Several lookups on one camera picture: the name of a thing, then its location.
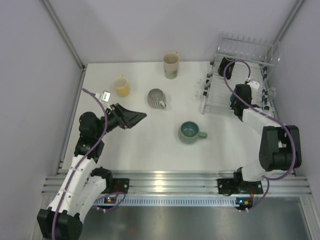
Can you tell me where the perforated cable duct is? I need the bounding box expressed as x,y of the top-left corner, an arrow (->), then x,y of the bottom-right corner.
94,196 -> 241,207

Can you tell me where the clear dish rack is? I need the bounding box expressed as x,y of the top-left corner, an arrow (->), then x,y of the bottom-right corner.
196,32 -> 280,114

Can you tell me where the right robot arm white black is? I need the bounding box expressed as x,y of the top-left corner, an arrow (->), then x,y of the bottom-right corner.
230,84 -> 302,194

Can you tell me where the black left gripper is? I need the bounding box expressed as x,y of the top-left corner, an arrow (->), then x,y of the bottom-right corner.
94,103 -> 146,139

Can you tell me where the tall beige floral cup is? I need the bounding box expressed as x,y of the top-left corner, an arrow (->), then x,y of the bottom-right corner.
163,51 -> 180,80

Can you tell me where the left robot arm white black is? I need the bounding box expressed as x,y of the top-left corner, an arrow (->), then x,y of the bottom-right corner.
37,103 -> 147,240

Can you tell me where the dark blue mug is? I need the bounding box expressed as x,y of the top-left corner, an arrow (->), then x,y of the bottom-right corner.
229,94 -> 238,104

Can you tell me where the right aluminium frame post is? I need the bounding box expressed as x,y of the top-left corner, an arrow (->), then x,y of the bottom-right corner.
273,0 -> 307,50

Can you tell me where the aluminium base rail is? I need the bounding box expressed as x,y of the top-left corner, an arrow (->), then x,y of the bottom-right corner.
42,169 -> 311,196

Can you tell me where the grey striped mug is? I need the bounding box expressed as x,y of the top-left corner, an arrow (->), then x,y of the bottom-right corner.
147,88 -> 167,110

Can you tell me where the black mug cream inside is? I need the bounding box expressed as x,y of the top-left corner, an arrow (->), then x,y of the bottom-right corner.
218,57 -> 235,80

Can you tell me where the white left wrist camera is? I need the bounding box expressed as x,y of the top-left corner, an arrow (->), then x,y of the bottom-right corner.
100,90 -> 111,103

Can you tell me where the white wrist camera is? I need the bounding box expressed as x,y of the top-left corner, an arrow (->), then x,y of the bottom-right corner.
100,90 -> 111,103
246,80 -> 260,101

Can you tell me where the aluminium frame post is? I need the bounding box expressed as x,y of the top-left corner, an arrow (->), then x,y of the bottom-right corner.
273,0 -> 307,50
39,0 -> 85,71

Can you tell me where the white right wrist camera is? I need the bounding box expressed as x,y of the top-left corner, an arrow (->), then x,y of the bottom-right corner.
246,80 -> 260,101

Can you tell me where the yellow mug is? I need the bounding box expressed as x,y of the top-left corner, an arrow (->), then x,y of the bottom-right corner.
113,74 -> 130,98

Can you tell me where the left aluminium frame post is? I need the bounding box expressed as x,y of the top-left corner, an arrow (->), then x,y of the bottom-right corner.
39,0 -> 85,71

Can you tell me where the teal green mug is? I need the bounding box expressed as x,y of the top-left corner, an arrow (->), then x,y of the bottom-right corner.
178,121 -> 208,145

